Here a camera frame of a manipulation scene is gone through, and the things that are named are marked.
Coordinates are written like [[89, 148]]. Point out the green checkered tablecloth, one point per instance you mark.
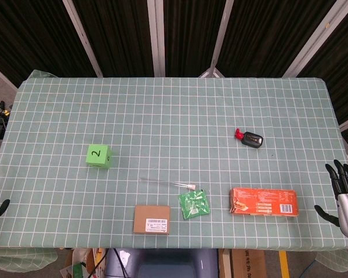
[[174, 116]]

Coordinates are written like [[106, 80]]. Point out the brown cardboard box with label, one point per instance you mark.
[[148, 217]]

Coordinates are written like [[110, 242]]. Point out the dark corrugated partition panel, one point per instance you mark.
[[32, 34], [272, 34], [191, 29], [119, 34], [345, 58]]

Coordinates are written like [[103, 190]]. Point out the green foil packet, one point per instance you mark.
[[194, 204]]

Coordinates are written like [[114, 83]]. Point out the green numbered cube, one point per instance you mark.
[[96, 155]]

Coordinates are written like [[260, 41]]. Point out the glass test tube white stopper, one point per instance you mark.
[[191, 186]]

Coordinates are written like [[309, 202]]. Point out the colourful printed packaging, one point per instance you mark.
[[75, 269]]

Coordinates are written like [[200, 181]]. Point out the black bottle with red cap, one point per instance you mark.
[[252, 139]]

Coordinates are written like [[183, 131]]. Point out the orange snack box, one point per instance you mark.
[[264, 201]]

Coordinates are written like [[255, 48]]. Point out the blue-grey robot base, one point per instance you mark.
[[168, 263]]

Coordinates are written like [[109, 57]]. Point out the brown cardboard carton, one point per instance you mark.
[[246, 263]]

